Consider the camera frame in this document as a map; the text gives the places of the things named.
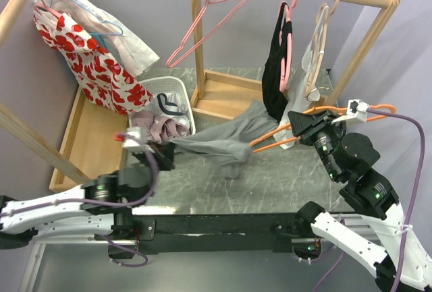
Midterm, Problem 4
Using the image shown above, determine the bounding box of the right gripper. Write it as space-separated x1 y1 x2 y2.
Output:
285 106 342 179

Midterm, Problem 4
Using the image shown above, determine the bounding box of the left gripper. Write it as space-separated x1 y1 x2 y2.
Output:
132 139 176 185

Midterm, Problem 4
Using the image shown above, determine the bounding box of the orange plastic hanger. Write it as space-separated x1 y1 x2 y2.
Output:
249 102 397 153

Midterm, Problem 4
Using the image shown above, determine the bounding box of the mauve pink tank top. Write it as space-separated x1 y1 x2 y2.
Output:
132 111 190 143

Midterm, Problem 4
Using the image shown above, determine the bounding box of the white navy tank top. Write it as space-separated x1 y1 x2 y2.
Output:
148 92 190 129

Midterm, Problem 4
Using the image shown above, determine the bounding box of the grey tank top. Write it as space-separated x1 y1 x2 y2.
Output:
171 100 279 179

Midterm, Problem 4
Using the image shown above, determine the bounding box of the thin pink wire hanger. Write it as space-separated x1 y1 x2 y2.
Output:
165 0 250 69

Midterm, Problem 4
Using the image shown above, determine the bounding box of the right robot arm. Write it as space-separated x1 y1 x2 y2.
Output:
288 110 431 291

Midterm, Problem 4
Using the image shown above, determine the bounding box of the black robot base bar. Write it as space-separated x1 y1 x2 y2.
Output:
94 202 335 256

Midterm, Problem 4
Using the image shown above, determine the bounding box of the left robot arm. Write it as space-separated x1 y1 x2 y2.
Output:
1 143 175 250

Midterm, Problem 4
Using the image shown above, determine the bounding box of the white sheer tank top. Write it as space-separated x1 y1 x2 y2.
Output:
276 32 327 150

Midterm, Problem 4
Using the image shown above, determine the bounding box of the black tank top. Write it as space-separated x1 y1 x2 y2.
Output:
261 1 292 121

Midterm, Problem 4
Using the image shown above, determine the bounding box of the pink plastic hanger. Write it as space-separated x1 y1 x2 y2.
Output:
279 0 298 92

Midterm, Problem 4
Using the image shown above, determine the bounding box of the beige wooden hanger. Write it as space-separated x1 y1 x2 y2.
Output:
304 0 340 99

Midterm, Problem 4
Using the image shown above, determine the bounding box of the white plastic laundry basket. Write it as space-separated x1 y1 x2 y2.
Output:
129 76 196 136

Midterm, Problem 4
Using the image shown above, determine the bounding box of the left wooden clothes rack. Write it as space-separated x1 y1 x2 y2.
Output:
0 0 131 192

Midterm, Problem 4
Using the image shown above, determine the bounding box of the wooden clothes rack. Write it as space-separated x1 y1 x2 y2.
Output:
0 0 131 192
188 0 404 121

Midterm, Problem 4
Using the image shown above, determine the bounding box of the right wooden clothes rack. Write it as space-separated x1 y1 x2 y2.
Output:
188 0 404 121

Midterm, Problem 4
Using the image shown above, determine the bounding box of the red floral white garment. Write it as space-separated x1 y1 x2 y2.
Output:
33 3 153 115

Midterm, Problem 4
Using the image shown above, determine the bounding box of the white pale pink garment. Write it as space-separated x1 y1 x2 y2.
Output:
44 0 159 77

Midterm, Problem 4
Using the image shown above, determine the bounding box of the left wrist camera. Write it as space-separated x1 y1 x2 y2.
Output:
114 127 151 153

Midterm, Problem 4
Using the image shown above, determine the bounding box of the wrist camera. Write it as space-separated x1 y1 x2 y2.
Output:
331 99 370 125
114 127 151 153

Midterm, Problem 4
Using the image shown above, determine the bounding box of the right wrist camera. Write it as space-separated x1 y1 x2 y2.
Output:
331 99 370 125

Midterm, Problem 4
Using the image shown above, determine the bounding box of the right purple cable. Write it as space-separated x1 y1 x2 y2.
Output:
312 108 426 292

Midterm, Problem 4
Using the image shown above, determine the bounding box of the blue wire hanger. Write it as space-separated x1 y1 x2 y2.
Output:
45 0 124 36

